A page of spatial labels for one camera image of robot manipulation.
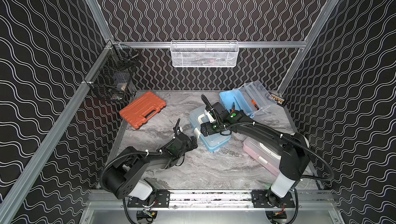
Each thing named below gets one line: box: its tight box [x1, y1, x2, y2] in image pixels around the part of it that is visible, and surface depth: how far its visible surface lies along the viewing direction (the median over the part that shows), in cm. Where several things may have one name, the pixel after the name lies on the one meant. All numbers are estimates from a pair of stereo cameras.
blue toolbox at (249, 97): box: [219, 80, 277, 119], surface depth 112 cm
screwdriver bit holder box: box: [269, 91, 286, 105], surface depth 116 cm
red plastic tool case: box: [119, 90, 167, 130], surface depth 106 cm
